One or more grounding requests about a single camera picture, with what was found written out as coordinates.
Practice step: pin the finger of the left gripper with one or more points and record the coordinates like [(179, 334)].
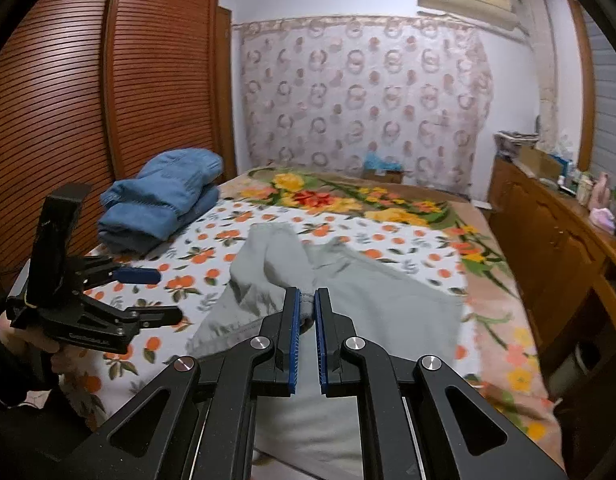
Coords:
[(153, 315), (136, 275)]

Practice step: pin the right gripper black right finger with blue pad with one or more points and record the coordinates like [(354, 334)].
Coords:
[(419, 419)]

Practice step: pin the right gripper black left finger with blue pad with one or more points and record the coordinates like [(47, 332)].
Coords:
[(196, 419)]

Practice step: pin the grey-green pants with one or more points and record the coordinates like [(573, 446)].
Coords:
[(405, 317)]

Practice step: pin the person's left hand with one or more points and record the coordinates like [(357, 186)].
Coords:
[(64, 358)]

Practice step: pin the white orange-print blanket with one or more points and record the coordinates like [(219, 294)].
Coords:
[(195, 270)]

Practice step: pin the folded blue denim jeans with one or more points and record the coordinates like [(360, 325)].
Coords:
[(171, 190)]

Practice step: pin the brown louvered wardrobe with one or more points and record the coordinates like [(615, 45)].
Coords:
[(90, 90)]

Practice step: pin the brown wooden sideboard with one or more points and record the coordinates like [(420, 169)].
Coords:
[(564, 267)]

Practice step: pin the cardboard box with blue cloth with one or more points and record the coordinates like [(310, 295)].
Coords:
[(381, 170)]

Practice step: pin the pink item on sideboard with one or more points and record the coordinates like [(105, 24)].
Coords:
[(600, 214)]

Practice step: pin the circle-patterned curtain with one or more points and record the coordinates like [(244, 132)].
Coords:
[(345, 93)]

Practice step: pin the cardboard box on sideboard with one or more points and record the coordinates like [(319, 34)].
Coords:
[(539, 163)]

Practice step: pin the stack of magazines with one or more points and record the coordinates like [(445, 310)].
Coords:
[(510, 143)]

